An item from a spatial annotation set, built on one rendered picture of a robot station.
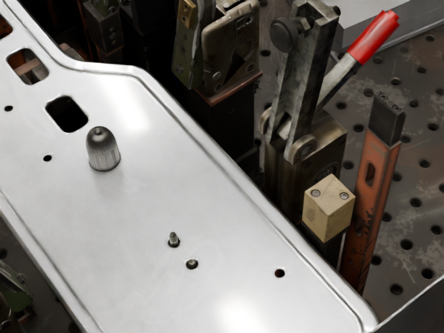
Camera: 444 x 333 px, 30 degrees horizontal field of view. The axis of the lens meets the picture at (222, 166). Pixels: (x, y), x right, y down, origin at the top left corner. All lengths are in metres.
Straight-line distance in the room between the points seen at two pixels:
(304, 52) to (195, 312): 0.26
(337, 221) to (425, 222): 0.43
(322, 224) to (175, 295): 0.15
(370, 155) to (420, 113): 0.59
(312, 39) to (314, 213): 0.17
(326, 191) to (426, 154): 0.51
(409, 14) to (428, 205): 0.32
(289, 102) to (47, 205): 0.27
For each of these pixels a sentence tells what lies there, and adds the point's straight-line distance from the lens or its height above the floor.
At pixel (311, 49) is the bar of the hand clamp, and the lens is 0.70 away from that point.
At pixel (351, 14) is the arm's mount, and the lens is 1.29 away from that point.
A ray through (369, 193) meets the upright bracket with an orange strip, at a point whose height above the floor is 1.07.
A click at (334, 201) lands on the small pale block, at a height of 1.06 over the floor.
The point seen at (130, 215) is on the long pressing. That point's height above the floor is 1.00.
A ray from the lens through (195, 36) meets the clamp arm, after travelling 0.89.
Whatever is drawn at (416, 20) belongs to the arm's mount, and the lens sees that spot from 1.38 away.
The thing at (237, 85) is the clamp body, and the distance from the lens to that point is 0.98.
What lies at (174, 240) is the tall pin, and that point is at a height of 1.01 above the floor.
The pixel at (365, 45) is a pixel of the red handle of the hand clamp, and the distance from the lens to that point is 0.79.
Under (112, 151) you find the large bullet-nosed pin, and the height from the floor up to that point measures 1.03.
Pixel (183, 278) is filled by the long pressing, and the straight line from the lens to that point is 0.79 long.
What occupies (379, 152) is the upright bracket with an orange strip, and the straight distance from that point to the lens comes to 0.70.
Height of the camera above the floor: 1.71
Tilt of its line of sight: 56 degrees down
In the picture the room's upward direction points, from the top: 3 degrees counter-clockwise
